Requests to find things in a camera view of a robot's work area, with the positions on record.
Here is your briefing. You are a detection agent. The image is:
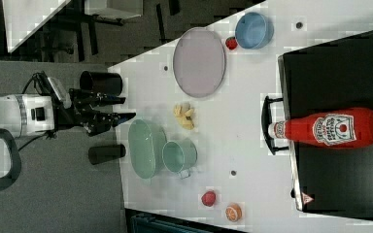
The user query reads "large black cylinder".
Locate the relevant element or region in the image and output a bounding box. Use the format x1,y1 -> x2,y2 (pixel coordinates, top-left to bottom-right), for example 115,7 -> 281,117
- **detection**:
80,71 -> 123,95

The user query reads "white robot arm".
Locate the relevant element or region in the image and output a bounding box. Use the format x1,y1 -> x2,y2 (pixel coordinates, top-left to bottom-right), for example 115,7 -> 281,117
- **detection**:
0,88 -> 136,138

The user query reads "small red strawberry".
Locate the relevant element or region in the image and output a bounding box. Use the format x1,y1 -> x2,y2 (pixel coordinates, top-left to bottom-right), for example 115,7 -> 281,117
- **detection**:
225,37 -> 238,50

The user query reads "green cup with handle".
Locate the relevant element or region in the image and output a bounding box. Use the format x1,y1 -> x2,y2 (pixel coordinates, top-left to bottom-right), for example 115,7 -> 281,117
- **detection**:
162,139 -> 197,179

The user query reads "purple round plate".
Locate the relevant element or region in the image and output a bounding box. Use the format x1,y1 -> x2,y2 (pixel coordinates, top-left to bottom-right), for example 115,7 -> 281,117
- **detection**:
173,27 -> 226,98

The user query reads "peeled yellow banana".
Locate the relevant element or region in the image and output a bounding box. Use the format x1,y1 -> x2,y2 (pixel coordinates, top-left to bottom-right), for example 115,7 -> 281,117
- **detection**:
173,103 -> 194,130

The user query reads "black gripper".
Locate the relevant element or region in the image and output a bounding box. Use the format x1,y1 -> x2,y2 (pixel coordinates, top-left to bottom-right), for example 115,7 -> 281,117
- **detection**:
54,88 -> 136,136

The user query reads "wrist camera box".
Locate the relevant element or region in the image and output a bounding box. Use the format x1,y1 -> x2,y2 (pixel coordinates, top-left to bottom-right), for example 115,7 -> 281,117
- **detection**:
48,77 -> 72,109

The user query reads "small black cylinder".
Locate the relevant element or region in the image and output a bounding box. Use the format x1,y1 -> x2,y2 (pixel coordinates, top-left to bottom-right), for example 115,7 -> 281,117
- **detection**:
88,145 -> 126,165

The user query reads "black toaster oven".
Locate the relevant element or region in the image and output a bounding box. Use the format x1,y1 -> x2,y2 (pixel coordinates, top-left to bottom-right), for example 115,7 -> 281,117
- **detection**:
261,30 -> 373,220

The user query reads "large red strawberry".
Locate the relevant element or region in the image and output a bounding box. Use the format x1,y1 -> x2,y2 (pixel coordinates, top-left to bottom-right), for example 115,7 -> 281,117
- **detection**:
201,190 -> 217,207

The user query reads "green oval colander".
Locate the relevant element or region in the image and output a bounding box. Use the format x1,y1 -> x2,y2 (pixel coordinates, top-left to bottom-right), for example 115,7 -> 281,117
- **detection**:
128,119 -> 167,180

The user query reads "red ketchup bottle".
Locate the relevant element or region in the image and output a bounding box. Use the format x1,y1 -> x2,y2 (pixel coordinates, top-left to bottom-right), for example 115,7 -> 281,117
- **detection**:
267,107 -> 373,149

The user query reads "blue bowl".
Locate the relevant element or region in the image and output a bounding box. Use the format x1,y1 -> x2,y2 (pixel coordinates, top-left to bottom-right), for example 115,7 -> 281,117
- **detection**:
235,12 -> 274,50

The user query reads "orange slice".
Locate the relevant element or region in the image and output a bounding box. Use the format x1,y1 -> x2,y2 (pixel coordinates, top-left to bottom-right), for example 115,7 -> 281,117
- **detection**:
225,203 -> 242,222

